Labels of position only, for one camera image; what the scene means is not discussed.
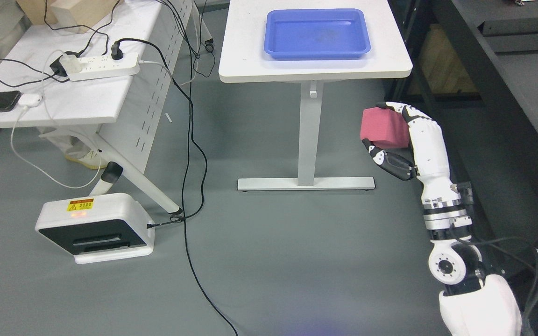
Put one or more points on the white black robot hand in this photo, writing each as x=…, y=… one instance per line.
x=426, y=157

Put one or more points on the pink foam block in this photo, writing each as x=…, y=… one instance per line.
x=385, y=128

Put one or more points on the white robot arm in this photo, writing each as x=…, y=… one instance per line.
x=474, y=302

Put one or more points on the black metal shelf right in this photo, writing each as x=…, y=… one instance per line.
x=493, y=145

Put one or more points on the blue plastic tray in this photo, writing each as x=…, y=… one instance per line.
x=316, y=34

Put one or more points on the wooden block holder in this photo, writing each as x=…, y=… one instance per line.
x=83, y=13

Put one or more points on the white narrow table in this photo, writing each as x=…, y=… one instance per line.
x=243, y=60

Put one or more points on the white black floor device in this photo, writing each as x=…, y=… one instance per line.
x=99, y=227

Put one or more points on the white desk with panel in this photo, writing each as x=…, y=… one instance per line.
x=118, y=116

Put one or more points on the white power strip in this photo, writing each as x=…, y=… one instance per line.
x=97, y=67

